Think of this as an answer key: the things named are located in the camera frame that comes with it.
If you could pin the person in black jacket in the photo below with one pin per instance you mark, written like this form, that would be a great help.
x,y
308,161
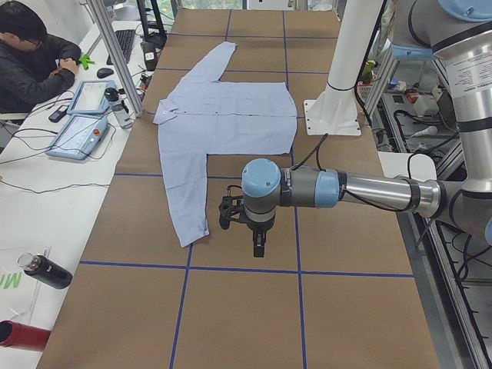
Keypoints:
x,y
35,66

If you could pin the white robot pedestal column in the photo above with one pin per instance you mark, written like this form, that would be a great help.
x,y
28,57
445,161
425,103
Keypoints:
x,y
334,112

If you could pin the black computer mouse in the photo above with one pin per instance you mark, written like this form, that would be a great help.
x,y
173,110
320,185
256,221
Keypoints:
x,y
104,72

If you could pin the upper blue teach pendant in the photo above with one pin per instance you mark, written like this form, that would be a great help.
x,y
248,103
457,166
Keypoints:
x,y
89,98

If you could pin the black keyboard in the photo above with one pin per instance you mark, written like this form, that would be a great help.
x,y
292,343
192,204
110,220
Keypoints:
x,y
126,41

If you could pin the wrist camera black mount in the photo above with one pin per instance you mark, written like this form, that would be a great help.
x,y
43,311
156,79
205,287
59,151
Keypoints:
x,y
231,208

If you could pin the red cylinder bottle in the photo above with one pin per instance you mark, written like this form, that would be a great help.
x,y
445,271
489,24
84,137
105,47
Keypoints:
x,y
23,336

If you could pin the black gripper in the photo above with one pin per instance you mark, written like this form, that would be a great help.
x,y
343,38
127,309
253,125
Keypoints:
x,y
258,226

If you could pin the lower blue teach pendant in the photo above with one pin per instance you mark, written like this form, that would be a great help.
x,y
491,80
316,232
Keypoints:
x,y
79,136

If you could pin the aluminium frame post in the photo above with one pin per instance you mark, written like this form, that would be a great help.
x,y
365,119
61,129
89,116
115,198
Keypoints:
x,y
107,32

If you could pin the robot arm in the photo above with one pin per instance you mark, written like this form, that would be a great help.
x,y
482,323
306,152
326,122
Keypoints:
x,y
459,34

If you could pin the green plastic toy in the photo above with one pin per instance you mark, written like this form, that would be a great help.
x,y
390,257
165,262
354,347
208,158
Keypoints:
x,y
85,61

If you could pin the black smartphone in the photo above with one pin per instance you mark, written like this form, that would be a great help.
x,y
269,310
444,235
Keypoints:
x,y
58,114

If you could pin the black thermos bottle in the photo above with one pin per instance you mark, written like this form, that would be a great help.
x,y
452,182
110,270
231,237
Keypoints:
x,y
44,270

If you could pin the light blue striped shirt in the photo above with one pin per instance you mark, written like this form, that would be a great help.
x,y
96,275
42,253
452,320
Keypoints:
x,y
205,116

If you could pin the blue teach pendant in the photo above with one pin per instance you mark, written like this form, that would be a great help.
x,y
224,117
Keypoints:
x,y
89,98
79,136

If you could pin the brown paper table mat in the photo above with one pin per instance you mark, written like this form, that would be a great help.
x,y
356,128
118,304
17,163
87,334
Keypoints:
x,y
335,287

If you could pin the clear water bottle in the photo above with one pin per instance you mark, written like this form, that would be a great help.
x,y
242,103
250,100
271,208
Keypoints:
x,y
118,107

